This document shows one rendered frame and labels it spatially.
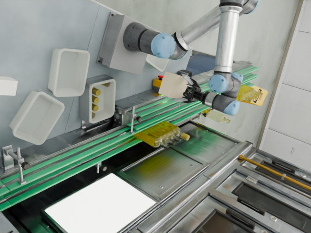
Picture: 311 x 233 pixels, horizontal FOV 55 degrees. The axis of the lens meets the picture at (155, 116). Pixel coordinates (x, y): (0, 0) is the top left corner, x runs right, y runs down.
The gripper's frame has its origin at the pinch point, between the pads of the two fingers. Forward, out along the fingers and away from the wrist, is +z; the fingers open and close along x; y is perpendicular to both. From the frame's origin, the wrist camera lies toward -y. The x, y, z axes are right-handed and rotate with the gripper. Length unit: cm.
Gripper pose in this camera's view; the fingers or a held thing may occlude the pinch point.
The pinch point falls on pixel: (177, 87)
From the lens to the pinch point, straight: 160.3
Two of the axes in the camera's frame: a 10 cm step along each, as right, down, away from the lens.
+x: -3.1, 9.3, 1.8
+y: -5.7, -0.4, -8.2
